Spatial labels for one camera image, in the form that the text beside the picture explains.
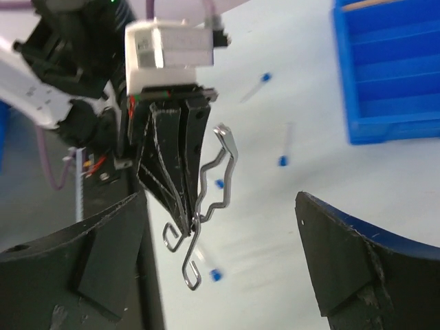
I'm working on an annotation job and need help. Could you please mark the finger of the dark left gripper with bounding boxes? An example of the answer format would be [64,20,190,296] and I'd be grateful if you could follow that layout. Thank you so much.
[184,98,210,219]
[136,101,189,237]

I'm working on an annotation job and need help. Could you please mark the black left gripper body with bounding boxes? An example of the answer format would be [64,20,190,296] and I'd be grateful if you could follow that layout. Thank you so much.
[126,85,217,144]

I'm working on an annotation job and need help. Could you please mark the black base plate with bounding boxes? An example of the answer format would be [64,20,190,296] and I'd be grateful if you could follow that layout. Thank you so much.
[120,164,166,330]

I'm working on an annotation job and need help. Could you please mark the metal crucible tongs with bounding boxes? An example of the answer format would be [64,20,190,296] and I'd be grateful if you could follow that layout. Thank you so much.
[162,123,239,291]

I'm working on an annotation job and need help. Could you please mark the wooden test tube clamp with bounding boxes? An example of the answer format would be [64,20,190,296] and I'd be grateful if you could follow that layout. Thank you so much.
[342,0,395,12]

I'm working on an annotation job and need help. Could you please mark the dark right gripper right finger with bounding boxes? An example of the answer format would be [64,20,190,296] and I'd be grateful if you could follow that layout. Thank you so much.
[295,192,439,329]

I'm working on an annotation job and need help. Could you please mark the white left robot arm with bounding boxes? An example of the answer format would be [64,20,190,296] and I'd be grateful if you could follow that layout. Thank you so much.
[1,1,230,237]

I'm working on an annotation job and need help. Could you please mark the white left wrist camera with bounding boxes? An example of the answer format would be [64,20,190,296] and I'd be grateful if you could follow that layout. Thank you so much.
[124,16,230,96]

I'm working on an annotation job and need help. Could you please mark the blue plastic bin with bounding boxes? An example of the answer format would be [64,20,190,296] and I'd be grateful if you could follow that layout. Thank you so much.
[332,1,439,144]

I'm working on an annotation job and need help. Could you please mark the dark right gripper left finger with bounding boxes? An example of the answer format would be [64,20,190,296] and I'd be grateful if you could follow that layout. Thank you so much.
[1,194,136,329]

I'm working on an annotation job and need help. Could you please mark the blue-capped test tube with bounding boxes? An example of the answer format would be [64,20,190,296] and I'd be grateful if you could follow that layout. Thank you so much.
[240,72,272,103]
[215,179,225,189]
[195,244,223,282]
[278,122,294,167]

